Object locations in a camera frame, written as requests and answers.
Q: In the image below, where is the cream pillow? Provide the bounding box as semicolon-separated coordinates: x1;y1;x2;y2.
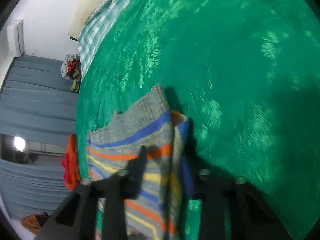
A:
68;0;104;41

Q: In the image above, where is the white air conditioner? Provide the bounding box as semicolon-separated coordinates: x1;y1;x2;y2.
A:
7;20;24;57

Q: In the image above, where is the green bed blanket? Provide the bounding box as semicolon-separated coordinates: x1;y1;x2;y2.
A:
75;0;319;239

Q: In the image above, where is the green plaid bed sheet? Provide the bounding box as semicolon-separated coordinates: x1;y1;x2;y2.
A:
78;0;131;76

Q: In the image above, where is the blue grey curtain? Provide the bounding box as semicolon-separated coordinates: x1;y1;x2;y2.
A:
1;55;78;219

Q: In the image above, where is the orange folded garment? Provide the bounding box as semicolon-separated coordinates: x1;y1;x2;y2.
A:
61;133;81;191

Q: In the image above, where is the striped knit sweater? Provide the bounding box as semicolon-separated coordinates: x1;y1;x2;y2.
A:
86;85;189;239

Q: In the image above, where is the clothes pile with knit hat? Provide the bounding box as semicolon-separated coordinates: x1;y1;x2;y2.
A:
60;54;82;93

